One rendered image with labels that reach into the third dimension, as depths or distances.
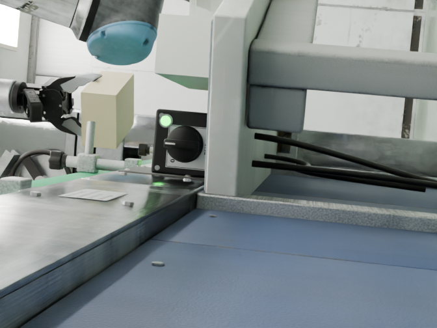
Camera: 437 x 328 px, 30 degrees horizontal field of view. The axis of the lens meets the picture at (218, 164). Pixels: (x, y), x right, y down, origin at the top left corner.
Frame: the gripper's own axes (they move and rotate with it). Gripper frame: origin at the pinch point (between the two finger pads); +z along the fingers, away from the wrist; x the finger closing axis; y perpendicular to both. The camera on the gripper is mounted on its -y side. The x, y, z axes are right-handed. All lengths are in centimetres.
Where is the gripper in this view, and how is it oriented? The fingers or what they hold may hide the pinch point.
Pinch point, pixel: (101, 108)
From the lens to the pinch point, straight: 180.2
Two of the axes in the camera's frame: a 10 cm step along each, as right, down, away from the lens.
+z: 9.9, 1.0, -1.2
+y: 1.5, -3.8, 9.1
